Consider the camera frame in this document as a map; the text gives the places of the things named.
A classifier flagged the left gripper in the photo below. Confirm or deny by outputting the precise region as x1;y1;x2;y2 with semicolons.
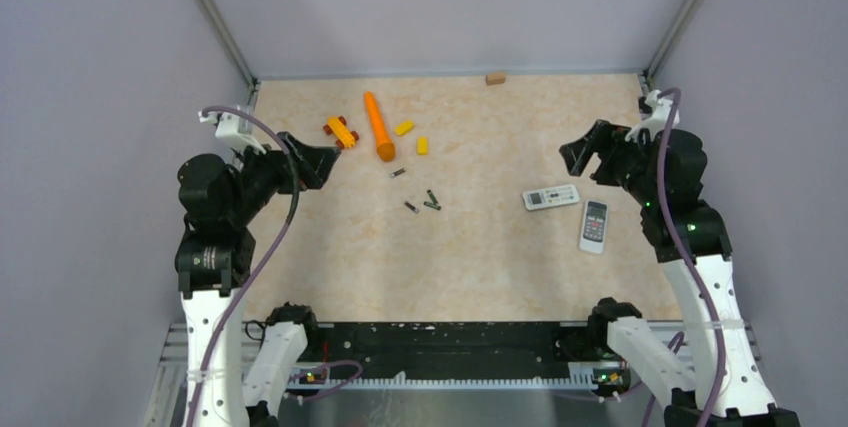
227;128;339;223

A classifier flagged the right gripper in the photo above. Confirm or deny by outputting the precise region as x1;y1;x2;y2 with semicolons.
560;119;661;206

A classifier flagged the white remote with dark screen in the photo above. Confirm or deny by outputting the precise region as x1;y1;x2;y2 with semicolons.
578;200;609;255

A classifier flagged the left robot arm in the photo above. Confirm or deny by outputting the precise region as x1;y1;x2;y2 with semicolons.
175;132;341;426

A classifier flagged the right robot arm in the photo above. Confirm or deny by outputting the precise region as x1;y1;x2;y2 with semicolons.
559;120;799;426

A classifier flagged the white air conditioner remote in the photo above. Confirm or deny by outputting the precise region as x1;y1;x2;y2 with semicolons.
521;184;580;212

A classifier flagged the yellow toy car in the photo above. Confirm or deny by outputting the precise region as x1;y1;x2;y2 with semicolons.
323;116;359;149

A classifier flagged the orange toy microphone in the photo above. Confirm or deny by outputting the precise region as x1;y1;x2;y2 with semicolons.
363;91;396;162

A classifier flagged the yellow block upper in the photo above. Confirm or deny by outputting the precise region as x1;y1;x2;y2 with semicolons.
394;120;415;137

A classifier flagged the yellow block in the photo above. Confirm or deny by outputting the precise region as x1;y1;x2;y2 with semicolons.
394;120;415;137
416;136;429;156

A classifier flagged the dark battery on table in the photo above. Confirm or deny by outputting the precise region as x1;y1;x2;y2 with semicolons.
403;201;420;214

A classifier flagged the yellow block lower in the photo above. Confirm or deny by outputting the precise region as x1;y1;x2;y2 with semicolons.
416;136;429;156

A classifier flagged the brown wooden block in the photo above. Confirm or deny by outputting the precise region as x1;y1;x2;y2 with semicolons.
485;72;506;86

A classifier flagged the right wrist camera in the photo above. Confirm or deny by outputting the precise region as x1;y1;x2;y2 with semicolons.
625;87;682;144

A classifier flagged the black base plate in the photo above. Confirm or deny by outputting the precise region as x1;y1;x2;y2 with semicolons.
300;322;630;388

